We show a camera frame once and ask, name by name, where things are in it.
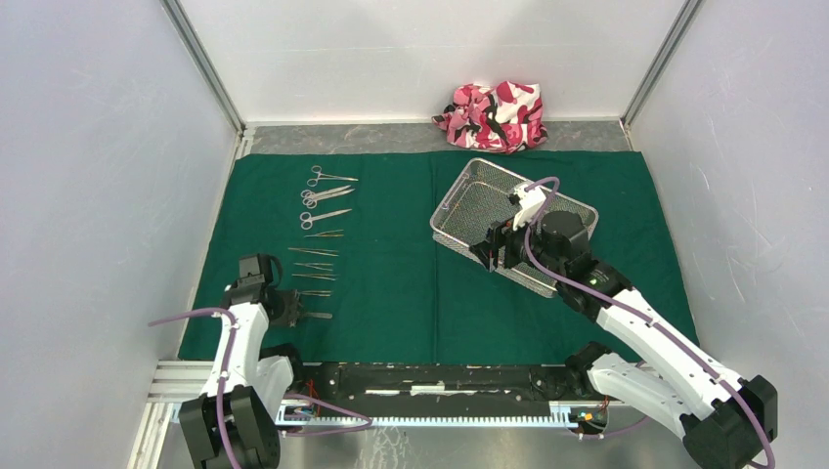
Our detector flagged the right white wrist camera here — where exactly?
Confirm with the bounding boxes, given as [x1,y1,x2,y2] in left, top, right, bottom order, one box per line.
[507,182,546,232]

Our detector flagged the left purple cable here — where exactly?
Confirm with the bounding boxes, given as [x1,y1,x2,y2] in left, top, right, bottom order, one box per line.
[147,307,374,469]

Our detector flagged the wire mesh instrument tray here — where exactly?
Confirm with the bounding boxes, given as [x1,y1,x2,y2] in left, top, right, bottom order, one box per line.
[429,158,599,298]

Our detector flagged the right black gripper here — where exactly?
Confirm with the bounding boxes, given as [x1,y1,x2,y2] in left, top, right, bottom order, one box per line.
[468,205,564,280]

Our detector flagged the surgical scissors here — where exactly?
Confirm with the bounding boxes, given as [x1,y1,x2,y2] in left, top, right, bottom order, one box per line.
[299,208,352,231]
[300,185,355,209]

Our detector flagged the pink camouflage cloth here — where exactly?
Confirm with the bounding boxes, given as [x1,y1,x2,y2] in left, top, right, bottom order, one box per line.
[431,80,547,154]

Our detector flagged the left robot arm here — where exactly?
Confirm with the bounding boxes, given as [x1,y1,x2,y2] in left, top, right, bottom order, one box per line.
[179,253,307,468]

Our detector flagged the steel handle instrument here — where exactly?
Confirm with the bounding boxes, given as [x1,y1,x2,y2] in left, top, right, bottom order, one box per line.
[300,312,332,320]

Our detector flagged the surgical forceps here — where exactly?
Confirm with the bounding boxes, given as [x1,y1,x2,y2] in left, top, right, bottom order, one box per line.
[306,165,359,188]

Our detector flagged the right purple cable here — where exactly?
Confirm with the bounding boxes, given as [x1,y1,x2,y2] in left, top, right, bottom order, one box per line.
[521,176,777,469]

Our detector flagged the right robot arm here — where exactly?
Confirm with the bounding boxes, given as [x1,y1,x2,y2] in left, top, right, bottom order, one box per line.
[469,211,778,468]

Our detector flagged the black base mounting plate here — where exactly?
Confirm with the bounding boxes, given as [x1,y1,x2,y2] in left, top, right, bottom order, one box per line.
[287,362,616,418]

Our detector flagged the aluminium frame rail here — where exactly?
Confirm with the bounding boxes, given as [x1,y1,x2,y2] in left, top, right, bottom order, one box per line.
[147,360,736,429]

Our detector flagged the purple cable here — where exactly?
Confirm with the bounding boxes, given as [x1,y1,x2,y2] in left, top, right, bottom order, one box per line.
[147,307,374,469]
[521,176,777,469]

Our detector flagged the green surgical drape cloth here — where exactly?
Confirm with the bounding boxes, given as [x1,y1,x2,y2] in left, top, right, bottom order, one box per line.
[195,150,696,364]

